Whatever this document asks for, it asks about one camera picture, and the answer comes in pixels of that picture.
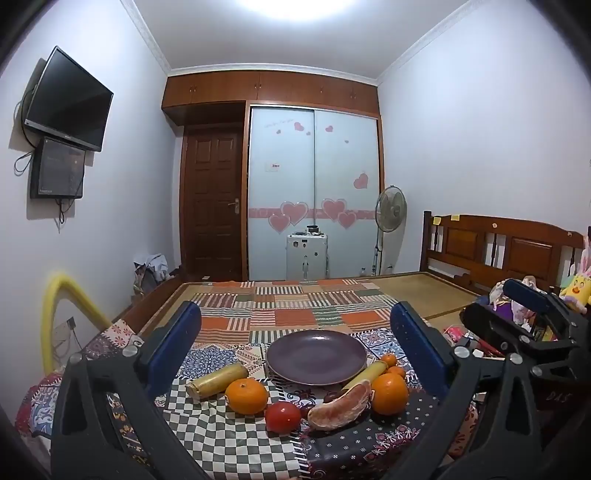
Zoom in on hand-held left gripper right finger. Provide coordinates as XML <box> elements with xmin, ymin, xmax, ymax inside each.
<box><xmin>389</xmin><ymin>301</ymin><xmax>555</xmax><ymax>480</ymax></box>

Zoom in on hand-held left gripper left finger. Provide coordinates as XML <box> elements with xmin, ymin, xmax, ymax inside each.
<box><xmin>51</xmin><ymin>301</ymin><xmax>208</xmax><ymax>480</ymax></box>

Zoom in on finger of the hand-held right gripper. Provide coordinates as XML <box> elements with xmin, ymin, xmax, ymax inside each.
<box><xmin>462</xmin><ymin>302</ymin><xmax>532</xmax><ymax>357</ymax></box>
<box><xmin>502</xmin><ymin>278</ymin><xmax>583</xmax><ymax>325</ymax></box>

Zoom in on thick olive sugarcane piece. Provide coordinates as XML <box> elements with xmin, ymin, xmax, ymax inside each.
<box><xmin>185</xmin><ymin>363</ymin><xmax>249</xmax><ymax>400</ymax></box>

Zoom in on thin yellow sugarcane piece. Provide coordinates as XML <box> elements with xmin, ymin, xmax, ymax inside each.
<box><xmin>342</xmin><ymin>361</ymin><xmax>387</xmax><ymax>391</ymax></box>

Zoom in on large orange with stem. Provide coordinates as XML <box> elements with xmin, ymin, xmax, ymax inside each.
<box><xmin>225</xmin><ymin>378</ymin><xmax>269</xmax><ymax>415</ymax></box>

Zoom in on peeled pomelo segment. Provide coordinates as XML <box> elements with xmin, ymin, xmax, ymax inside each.
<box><xmin>307</xmin><ymin>380</ymin><xmax>374</xmax><ymax>432</ymax></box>

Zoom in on purple plate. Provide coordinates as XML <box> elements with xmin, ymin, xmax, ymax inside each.
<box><xmin>265</xmin><ymin>330</ymin><xmax>369</xmax><ymax>387</ymax></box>

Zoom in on red tomato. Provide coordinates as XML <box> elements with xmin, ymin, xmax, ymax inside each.
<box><xmin>264</xmin><ymin>402</ymin><xmax>302</xmax><ymax>434</ymax></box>

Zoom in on pile of small toys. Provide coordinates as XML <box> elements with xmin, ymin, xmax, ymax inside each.
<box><xmin>443</xmin><ymin>277</ymin><xmax>555</xmax><ymax>356</ymax></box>

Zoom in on yellow plush toy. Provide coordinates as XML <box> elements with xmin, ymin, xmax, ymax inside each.
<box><xmin>560</xmin><ymin>272</ymin><xmax>591</xmax><ymax>315</ymax></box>

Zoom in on wooden bed headboard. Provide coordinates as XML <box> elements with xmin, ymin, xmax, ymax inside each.
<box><xmin>422</xmin><ymin>211</ymin><xmax>585</xmax><ymax>296</ymax></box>

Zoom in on woven bed mat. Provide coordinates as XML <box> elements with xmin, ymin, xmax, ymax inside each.
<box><xmin>369</xmin><ymin>272</ymin><xmax>481</xmax><ymax>320</ymax></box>

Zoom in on pile of clothes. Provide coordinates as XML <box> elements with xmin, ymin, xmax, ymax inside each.
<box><xmin>133</xmin><ymin>253</ymin><xmax>169</xmax><ymax>296</ymax></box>

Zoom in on patchwork blanket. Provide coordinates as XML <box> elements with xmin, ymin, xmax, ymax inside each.
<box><xmin>16</xmin><ymin>278</ymin><xmax>485</xmax><ymax>480</ymax></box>

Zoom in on yellow foam tube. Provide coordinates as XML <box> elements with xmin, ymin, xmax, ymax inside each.
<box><xmin>41</xmin><ymin>272</ymin><xmax>112</xmax><ymax>372</ymax></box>

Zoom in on white boxy appliance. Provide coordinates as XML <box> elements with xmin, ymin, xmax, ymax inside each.
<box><xmin>285</xmin><ymin>231</ymin><xmax>329</xmax><ymax>281</ymax></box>

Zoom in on standing fan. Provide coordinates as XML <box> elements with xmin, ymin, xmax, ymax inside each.
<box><xmin>372</xmin><ymin>185</ymin><xmax>408</xmax><ymax>278</ymax></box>

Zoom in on brown wooden door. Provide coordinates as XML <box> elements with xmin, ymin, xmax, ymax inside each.
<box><xmin>182</xmin><ymin>127</ymin><xmax>245</xmax><ymax>281</ymax></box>

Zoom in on wardrobe with heart stickers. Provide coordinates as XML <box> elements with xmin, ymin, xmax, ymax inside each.
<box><xmin>161</xmin><ymin>71</ymin><xmax>384</xmax><ymax>281</ymax></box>

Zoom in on wooden bed side rail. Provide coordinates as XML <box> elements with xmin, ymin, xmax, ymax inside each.
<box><xmin>117</xmin><ymin>277</ymin><xmax>185</xmax><ymax>335</ymax></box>

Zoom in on small black wall monitor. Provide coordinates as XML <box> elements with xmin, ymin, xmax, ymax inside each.
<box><xmin>30</xmin><ymin>137</ymin><xmax>86</xmax><ymax>200</ymax></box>

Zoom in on black wall cables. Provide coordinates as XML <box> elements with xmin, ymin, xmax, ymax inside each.
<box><xmin>13</xmin><ymin>83</ymin><xmax>38</xmax><ymax>177</ymax></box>

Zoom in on wall-mounted black television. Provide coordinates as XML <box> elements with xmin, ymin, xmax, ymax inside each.
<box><xmin>24</xmin><ymin>45</ymin><xmax>114</xmax><ymax>153</ymax></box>

